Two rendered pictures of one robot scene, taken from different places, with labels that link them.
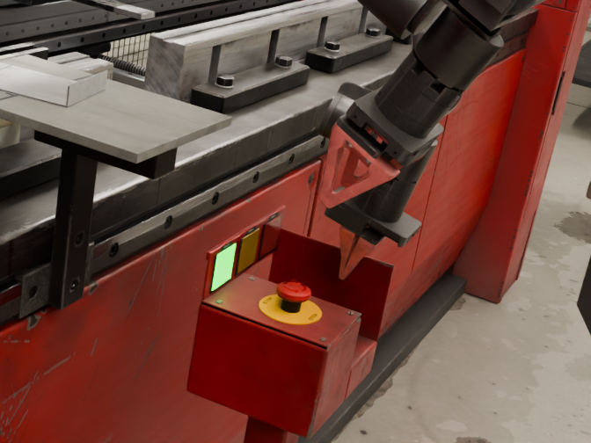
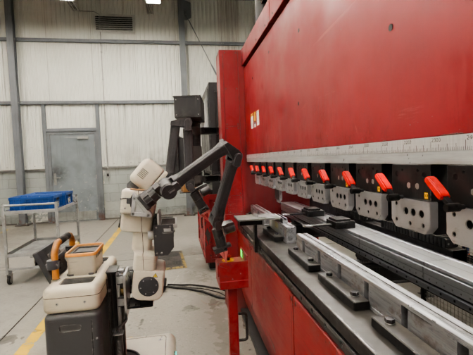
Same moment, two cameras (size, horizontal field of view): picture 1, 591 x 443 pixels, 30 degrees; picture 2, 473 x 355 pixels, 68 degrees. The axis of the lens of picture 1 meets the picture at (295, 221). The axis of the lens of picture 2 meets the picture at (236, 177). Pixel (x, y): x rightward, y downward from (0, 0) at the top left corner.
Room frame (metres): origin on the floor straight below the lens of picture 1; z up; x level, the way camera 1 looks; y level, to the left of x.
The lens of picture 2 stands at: (2.92, -0.98, 1.37)
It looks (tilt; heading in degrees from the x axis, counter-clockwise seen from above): 3 degrees down; 150
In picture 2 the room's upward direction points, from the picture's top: 2 degrees counter-clockwise
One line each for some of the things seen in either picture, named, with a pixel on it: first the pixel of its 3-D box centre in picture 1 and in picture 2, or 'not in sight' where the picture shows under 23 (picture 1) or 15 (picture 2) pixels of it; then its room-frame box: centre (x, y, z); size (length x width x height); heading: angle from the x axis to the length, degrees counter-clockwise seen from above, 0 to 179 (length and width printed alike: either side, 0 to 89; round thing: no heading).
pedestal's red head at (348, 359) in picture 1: (295, 315); (231, 267); (1.17, -0.02, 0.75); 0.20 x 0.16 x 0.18; 159
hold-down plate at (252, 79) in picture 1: (253, 84); (303, 258); (1.66, 0.10, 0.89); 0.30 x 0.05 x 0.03; 159
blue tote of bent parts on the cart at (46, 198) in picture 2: not in sight; (36, 202); (-2.07, -0.94, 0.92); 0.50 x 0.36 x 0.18; 70
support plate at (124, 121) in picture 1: (76, 103); (256, 217); (1.06, 0.24, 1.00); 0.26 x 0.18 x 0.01; 69
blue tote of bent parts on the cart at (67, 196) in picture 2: not in sight; (50, 198); (-2.46, -0.77, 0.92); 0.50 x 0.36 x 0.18; 70
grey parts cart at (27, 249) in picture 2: not in sight; (45, 235); (-2.23, -0.87, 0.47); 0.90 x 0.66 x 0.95; 160
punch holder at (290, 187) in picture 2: not in sight; (296, 177); (1.46, 0.24, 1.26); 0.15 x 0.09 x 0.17; 159
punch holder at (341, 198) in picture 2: not in sight; (349, 185); (2.02, 0.02, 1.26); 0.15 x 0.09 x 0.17; 159
